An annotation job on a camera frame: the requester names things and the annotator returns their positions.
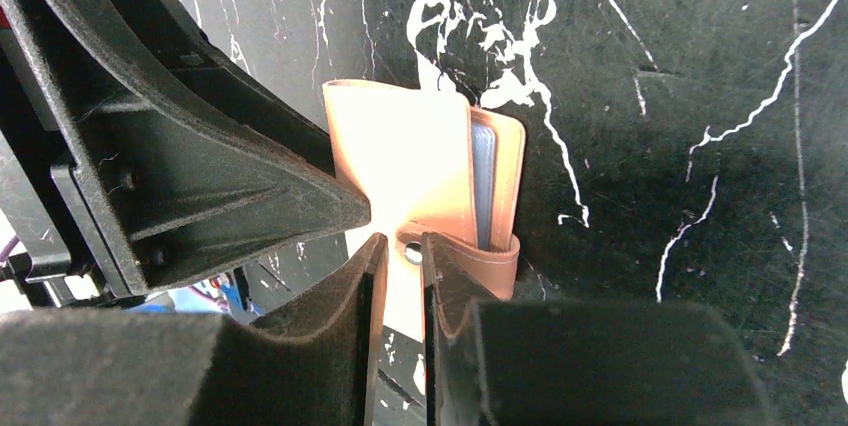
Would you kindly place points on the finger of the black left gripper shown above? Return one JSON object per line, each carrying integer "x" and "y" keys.
{"x": 108, "y": 161}
{"x": 167, "y": 30}

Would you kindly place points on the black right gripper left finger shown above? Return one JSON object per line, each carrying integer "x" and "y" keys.
{"x": 312, "y": 361}

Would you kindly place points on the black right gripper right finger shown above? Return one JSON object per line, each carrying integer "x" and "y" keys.
{"x": 470, "y": 363}

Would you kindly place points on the brown leather card holder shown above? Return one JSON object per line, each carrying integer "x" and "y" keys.
{"x": 428, "y": 161}

